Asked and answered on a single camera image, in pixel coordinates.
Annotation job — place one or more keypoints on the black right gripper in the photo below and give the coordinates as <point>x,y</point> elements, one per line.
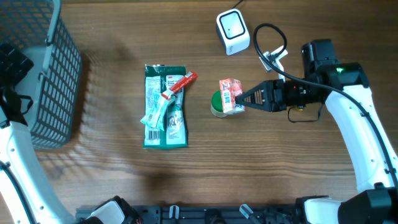
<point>273,96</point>

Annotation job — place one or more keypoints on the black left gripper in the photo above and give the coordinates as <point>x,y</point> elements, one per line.
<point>7,63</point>

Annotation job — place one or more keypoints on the red stick sachet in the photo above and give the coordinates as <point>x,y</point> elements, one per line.
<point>181,83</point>

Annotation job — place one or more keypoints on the green white gloves packet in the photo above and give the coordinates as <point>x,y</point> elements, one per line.
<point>158,78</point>

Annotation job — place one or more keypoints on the green lid round jar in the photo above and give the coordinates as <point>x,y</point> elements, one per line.
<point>217,105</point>

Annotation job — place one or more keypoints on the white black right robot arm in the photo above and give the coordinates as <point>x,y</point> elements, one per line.
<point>344,89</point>

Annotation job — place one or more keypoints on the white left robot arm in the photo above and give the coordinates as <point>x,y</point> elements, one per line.
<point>25,188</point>

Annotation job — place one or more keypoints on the white barcode scanner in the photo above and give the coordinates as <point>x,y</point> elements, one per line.
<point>232,31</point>

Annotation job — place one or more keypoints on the grey plastic mesh basket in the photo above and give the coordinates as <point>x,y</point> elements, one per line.
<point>36,29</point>

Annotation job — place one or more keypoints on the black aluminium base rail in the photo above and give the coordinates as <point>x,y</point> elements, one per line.
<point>285,213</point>

